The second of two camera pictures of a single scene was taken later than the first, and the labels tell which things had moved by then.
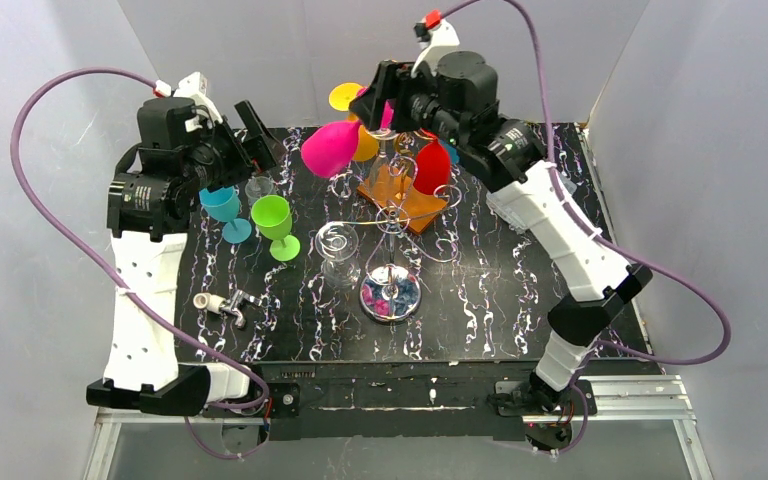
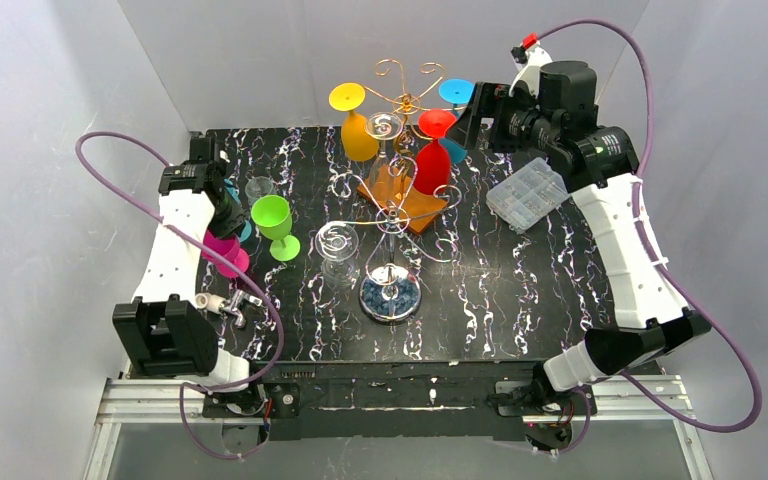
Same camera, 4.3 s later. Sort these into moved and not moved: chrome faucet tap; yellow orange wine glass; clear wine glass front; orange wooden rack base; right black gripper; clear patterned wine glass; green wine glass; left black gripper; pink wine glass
Moved: left black gripper; pink wine glass; right black gripper
Not moved: yellow orange wine glass; clear wine glass front; clear patterned wine glass; orange wooden rack base; chrome faucet tap; green wine glass
